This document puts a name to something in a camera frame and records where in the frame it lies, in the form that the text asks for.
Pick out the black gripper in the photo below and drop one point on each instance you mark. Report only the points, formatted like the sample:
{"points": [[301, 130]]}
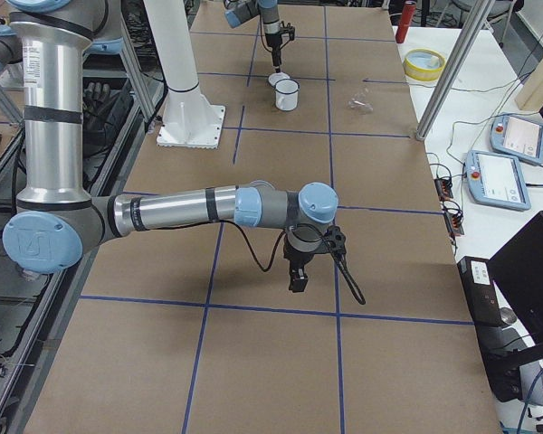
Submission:
{"points": [[296, 258], [272, 40]]}

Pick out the white cup lid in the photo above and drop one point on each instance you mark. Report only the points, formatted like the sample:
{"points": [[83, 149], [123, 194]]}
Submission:
{"points": [[275, 77]]}

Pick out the white enamel cup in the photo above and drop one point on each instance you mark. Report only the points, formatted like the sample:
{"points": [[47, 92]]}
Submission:
{"points": [[286, 94]]}

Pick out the red cylinder bottle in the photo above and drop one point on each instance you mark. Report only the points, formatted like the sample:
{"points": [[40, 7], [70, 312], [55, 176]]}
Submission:
{"points": [[405, 20]]}

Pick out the yellow tape roll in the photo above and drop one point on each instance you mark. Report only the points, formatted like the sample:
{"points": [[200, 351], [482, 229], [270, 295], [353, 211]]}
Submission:
{"points": [[423, 64]]}

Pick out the black desktop box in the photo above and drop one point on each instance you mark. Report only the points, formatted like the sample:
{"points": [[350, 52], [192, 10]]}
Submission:
{"points": [[479, 290]]}

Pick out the near teach pendant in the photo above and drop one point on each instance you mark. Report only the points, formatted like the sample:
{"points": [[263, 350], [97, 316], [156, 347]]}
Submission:
{"points": [[496, 180]]}

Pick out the teach pendant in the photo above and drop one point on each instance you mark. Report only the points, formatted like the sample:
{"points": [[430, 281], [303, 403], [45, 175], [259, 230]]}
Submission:
{"points": [[517, 136], [496, 180]]}

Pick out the black monitor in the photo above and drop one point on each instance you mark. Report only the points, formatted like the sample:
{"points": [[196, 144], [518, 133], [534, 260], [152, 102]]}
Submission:
{"points": [[517, 269]]}

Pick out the far teach pendant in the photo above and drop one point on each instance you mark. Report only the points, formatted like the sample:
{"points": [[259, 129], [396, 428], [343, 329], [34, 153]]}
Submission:
{"points": [[517, 136]]}

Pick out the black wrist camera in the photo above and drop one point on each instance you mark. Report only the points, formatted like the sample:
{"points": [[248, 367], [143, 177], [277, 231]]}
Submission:
{"points": [[287, 32], [336, 242]]}

